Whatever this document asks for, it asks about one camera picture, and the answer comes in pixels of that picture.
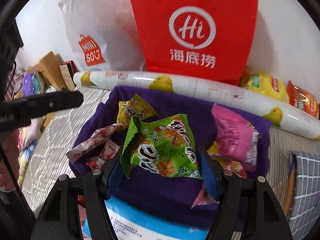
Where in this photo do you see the green snack packet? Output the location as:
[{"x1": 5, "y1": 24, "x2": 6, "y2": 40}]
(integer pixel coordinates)
[{"x1": 120, "y1": 114, "x2": 202, "y2": 179}]

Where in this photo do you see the person's hand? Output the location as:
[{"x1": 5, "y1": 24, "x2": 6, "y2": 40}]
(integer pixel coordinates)
[{"x1": 1, "y1": 129, "x2": 20, "y2": 192}]

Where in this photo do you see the yellow chips bag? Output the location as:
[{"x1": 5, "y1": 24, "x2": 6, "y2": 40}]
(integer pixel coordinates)
[{"x1": 240, "y1": 72, "x2": 289, "y2": 103}]

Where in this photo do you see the grey checked cloth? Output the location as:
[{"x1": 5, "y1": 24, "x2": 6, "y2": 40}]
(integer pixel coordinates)
[{"x1": 287, "y1": 151, "x2": 319, "y2": 239}]

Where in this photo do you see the purple plush toy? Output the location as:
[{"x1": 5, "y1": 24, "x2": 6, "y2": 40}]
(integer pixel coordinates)
[{"x1": 22, "y1": 73, "x2": 34, "y2": 96}]

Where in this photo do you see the white Miniso plastic bag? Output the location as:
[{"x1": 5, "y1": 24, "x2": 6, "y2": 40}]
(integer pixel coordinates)
[{"x1": 59, "y1": 0, "x2": 145, "y2": 71}]

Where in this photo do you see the pink strawberry snack packet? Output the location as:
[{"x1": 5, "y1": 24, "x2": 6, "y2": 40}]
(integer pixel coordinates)
[{"x1": 66, "y1": 124, "x2": 123, "y2": 170}]

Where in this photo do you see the magenta snack packet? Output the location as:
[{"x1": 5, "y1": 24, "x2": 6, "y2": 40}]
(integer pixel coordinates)
[{"x1": 207, "y1": 104, "x2": 260, "y2": 178}]

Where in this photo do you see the wooden furniture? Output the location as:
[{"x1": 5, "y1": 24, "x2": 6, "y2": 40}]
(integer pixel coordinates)
[{"x1": 26, "y1": 51, "x2": 67, "y2": 91}]

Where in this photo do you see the panda print snack packet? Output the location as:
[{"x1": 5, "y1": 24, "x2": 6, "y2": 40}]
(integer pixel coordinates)
[{"x1": 191, "y1": 184, "x2": 220, "y2": 208}]

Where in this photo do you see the orange chips bag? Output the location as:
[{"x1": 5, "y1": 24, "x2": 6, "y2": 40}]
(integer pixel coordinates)
[{"x1": 287, "y1": 81, "x2": 319, "y2": 119}]

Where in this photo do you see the blue tissue pack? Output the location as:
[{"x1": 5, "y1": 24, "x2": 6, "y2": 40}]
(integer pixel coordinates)
[{"x1": 82, "y1": 195, "x2": 211, "y2": 240}]

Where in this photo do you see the patterned box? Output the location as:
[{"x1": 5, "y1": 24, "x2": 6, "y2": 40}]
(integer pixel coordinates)
[{"x1": 59, "y1": 61, "x2": 79, "y2": 90}]

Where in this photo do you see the yellow snack packet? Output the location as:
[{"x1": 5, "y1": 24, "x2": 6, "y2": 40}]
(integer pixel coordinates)
[{"x1": 117, "y1": 94, "x2": 158, "y2": 130}]

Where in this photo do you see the red Haidilao bag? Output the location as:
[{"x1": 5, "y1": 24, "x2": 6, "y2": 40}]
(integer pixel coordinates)
[{"x1": 130, "y1": 0, "x2": 258, "y2": 85}]

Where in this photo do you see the lemon print rolled mat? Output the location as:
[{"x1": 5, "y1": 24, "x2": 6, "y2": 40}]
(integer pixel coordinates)
[{"x1": 73, "y1": 70, "x2": 319, "y2": 141}]

